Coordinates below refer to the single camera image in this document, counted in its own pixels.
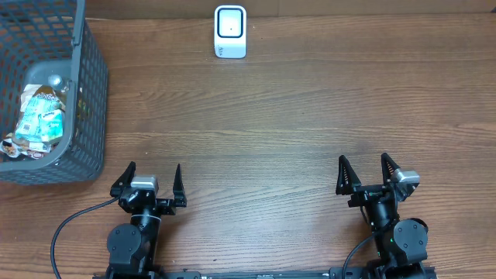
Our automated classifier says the yellow liquid bottle grey cap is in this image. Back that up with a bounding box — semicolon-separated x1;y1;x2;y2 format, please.
48;74;71;94

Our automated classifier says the teal tissue packet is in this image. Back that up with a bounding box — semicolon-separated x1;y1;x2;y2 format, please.
15;97;50;142

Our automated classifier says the dark grey mesh plastic basket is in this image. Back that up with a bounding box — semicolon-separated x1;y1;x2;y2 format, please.
1;1;109;184

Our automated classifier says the green white tissue pack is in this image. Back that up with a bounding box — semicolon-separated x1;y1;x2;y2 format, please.
39;109;64;143

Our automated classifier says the brown snack bag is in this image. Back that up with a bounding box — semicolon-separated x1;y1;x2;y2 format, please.
1;84;65;160

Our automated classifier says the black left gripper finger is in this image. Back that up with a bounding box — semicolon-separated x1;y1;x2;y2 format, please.
173;164;187;208
110;161;136;198

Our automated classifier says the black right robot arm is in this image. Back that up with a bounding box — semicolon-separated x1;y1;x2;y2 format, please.
336;153;435;278

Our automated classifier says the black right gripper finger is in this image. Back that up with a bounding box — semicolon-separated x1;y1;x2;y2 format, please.
381;153;401;184
336;155;362;195

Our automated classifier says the white barcode scanner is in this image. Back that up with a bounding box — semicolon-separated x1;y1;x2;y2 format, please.
214;5;247;59

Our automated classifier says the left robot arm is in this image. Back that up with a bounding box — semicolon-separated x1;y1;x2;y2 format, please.
105;161;187;278

